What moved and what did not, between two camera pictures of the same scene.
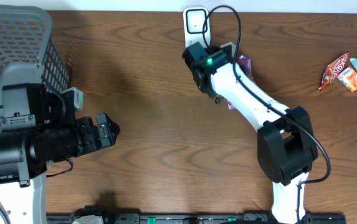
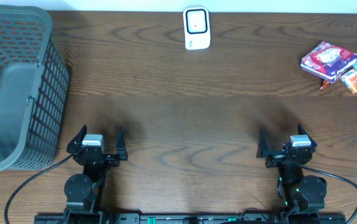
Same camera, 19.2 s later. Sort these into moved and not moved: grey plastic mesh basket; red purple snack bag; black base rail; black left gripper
Moved: red purple snack bag; black left gripper
Not moved: black base rail; grey plastic mesh basket
